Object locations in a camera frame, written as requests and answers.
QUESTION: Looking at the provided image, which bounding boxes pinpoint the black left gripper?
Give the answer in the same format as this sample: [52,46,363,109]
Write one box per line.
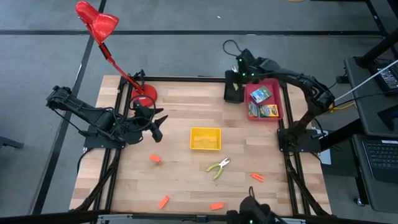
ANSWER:
[132,100,169,144]

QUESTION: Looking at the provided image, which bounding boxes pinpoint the green-handled pliers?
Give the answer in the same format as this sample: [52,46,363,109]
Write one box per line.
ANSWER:
[205,157,231,182]

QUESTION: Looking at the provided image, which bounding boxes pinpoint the black plastic basket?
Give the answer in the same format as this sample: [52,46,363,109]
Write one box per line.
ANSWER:
[223,70,247,104]

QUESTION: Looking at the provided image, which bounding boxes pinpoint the pinkish red plastic tray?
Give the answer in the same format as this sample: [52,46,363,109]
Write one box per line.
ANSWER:
[244,77,285,122]

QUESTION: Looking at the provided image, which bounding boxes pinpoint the yellow plastic basket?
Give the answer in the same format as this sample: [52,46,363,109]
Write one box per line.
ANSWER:
[189,126,223,152]

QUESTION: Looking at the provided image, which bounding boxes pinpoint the red desk lamp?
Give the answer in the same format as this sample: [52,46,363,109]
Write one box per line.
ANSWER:
[75,0,159,108]

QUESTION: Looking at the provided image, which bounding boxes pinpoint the white paper sheet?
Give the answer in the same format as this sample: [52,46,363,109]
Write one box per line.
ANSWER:
[317,148,332,166]

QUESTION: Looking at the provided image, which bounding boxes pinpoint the dark side desk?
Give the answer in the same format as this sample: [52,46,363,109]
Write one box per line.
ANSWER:
[343,55,398,214]

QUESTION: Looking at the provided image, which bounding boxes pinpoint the black diagonal stand leg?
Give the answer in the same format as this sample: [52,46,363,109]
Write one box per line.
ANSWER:
[354,27,398,68]

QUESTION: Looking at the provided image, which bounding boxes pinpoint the black laptop with white keys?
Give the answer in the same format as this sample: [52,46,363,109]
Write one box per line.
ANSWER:
[371,58,398,90]

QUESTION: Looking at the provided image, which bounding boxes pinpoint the black rig crossbar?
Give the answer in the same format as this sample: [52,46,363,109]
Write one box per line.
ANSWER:
[0,210,398,224]

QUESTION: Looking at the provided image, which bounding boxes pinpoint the black furniture leg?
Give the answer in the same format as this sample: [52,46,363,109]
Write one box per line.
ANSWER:
[0,136,25,149]

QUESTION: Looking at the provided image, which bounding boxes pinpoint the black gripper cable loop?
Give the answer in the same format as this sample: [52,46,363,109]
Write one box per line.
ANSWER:
[222,39,243,59]

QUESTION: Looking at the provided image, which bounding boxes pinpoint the black aluminium table frame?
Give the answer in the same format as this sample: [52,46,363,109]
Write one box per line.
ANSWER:
[68,74,333,218]

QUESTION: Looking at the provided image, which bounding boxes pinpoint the yellow cable on floor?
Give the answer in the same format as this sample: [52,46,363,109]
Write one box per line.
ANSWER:
[328,101,356,113]

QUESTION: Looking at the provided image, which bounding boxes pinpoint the white cable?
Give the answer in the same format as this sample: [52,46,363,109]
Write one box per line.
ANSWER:
[334,58,398,103]

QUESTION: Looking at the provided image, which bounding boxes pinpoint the black device with cable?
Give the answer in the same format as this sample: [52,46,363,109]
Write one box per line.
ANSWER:
[226,185,280,224]

